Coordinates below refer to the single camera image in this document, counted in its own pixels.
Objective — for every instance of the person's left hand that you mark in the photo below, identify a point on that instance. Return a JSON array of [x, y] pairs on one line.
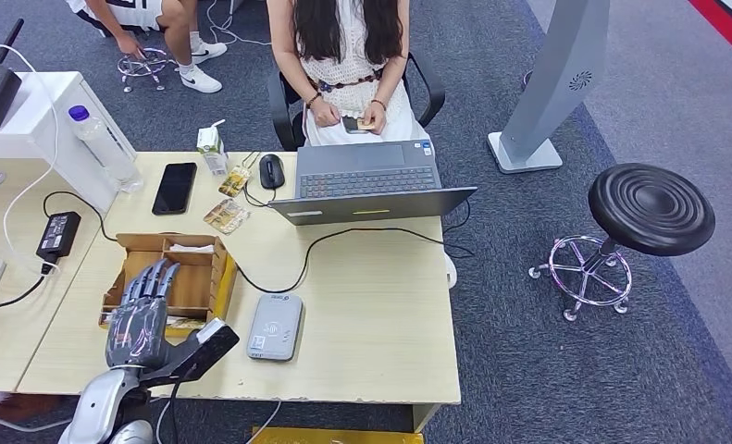
[[376, 119]]

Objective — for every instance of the person's right hand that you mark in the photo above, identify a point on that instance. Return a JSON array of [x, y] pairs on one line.
[[326, 113]]

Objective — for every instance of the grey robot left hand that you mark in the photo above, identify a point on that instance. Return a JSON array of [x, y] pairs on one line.
[[138, 331]]

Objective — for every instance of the person's phone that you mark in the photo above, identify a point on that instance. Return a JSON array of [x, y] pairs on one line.
[[350, 125]]

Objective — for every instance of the person's right forearm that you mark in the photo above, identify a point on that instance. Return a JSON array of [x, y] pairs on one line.
[[298, 83]]

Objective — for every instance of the person's left forearm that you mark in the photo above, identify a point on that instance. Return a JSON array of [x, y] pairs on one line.
[[393, 83]]

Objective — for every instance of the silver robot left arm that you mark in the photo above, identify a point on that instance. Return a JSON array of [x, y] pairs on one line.
[[99, 404]]

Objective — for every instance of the person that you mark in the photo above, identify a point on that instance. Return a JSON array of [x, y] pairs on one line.
[[132, 12], [353, 73]]

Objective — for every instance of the wooden card organiser box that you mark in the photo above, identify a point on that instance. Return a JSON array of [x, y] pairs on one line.
[[200, 288]]

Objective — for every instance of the grey card reader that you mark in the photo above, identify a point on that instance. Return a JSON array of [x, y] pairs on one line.
[[275, 327]]

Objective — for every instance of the black office chair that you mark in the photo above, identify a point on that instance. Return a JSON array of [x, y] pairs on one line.
[[280, 122]]

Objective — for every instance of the grey laptop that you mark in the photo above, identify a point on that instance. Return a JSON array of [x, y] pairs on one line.
[[372, 181]]

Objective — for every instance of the black computer mouse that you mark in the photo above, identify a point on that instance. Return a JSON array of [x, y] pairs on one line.
[[272, 171]]

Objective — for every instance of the white paper slip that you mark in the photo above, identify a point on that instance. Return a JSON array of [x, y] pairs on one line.
[[191, 249]]

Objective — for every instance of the small drink carton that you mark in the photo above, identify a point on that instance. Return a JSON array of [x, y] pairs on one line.
[[213, 153]]

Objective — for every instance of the black power adapter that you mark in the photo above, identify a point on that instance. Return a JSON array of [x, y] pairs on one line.
[[59, 236]]

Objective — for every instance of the black smartphone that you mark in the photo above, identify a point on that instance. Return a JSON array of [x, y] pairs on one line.
[[174, 189]]

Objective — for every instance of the clear water bottle blue cap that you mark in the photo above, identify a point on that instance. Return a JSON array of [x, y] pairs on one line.
[[106, 153]]

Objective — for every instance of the grey standing kiosk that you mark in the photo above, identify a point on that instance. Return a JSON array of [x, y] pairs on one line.
[[558, 73]]

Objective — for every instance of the chrome stool base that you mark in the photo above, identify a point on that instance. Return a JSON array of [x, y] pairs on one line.
[[134, 66]]

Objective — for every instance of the white desk partition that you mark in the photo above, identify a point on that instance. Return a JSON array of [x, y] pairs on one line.
[[34, 147]]

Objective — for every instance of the yellow floor tape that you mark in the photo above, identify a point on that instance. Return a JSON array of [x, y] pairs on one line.
[[341, 437]]

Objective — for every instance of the black round stool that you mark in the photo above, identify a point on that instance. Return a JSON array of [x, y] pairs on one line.
[[650, 208]]

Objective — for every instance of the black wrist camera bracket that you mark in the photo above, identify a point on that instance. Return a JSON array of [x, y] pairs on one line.
[[200, 358]]

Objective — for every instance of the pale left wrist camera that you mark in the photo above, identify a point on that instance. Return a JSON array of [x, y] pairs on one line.
[[212, 331]]

